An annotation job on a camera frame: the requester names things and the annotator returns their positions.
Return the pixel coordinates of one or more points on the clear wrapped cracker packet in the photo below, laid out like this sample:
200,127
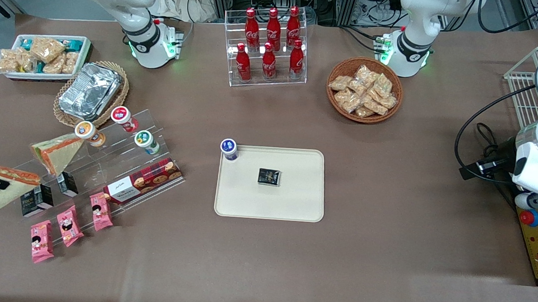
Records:
340,82
375,105
389,101
382,84
348,101
358,87
365,112
364,75

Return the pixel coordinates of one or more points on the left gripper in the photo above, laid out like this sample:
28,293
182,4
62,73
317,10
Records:
504,151

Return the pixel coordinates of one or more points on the beige crumpled sheet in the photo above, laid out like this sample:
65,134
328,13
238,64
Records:
180,0

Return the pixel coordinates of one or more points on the aluminium foil container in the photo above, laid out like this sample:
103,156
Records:
88,91

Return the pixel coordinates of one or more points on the small black carton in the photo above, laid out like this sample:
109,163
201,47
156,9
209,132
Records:
37,200
269,177
67,184

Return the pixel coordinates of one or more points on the small bottle blue lid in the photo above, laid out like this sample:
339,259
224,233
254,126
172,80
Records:
229,149

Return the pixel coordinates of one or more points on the oval wicker basket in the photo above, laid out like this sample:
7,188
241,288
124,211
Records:
65,118

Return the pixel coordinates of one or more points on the small bottle green lid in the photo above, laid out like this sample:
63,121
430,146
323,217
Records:
145,141

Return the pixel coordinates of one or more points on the white rectangular bin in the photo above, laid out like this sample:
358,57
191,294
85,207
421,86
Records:
51,77

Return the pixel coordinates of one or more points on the red Coca-Cola bottle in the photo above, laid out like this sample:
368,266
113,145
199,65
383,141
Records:
274,28
252,29
296,63
243,66
293,27
269,65

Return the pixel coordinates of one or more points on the small bottle red lid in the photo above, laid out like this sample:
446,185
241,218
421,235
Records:
122,117

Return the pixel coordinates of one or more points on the pink snack packet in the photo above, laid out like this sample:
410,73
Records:
41,241
101,211
69,225

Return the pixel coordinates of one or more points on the small bottle orange lid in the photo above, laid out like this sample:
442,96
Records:
88,132

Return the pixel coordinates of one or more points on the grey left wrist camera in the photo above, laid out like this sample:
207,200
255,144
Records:
527,201

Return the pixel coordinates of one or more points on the brown table cover sheet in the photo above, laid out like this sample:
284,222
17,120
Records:
388,202

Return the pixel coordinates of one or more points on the red plaid cookie box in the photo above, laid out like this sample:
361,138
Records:
148,178

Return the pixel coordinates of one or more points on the cream plastic tray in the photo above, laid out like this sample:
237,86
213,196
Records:
294,200

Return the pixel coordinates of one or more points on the clear acrylic stepped stand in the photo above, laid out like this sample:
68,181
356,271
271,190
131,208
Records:
102,163

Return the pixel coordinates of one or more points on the round wicker basket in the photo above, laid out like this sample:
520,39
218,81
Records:
346,67

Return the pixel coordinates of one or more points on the triangular sandwich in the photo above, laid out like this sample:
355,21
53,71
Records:
0,201
58,153

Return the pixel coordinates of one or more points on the teal edged cracker packet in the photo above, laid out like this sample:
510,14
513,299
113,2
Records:
55,65
29,62
46,49
9,61
70,62

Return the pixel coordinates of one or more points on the clear acrylic bottle rack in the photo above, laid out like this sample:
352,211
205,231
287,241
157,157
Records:
278,83

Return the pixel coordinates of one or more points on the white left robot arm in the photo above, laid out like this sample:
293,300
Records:
416,38

